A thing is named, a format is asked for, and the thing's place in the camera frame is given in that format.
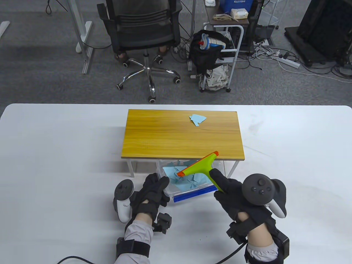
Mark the white desk foot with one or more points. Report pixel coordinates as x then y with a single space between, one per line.
4 29

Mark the person's right hand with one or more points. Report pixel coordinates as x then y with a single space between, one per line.
231 195

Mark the beige gloves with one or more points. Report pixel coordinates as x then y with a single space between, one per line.
224 17

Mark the black sensor box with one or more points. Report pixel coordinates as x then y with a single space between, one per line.
282 246

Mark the small wooden table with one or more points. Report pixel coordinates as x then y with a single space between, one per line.
148 132

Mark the beige tote bag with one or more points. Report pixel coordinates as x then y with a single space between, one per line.
217 78

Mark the person's right forearm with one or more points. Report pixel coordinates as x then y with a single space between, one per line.
260 239

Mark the blue and white bottle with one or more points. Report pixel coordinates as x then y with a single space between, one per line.
213 42

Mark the black and white controller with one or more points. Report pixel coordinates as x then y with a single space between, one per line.
258 189
123 203

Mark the white power strip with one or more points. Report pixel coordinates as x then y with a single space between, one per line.
288 62

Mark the pile of blue paper scraps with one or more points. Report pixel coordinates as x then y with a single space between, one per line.
196 118

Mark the white desk leg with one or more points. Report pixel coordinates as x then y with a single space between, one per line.
192 27

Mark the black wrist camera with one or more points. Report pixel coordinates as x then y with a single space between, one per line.
236 232
162 222

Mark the green and orange scraper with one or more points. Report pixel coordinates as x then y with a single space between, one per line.
198 165

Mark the white metal cart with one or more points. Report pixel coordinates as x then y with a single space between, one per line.
239 41

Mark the clear plastic storage box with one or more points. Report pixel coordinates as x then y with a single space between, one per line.
192 194

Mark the black backpack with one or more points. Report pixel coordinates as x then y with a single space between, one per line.
203 60

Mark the white desk frame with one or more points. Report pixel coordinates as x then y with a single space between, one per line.
82 33

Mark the black office chair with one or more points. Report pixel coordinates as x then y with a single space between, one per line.
143 27

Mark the black equipment stand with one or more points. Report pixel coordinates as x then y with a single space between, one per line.
321 27

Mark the small white device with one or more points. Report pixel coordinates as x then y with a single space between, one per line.
211 2

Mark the person's left forearm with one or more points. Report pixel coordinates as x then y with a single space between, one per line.
136 233

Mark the black floor box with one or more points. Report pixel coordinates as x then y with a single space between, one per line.
264 34

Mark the person's left hand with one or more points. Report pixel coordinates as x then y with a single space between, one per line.
150 192

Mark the blue recycling bin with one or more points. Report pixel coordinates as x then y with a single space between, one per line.
236 7

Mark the white tissue box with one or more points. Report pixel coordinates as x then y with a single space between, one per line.
238 13

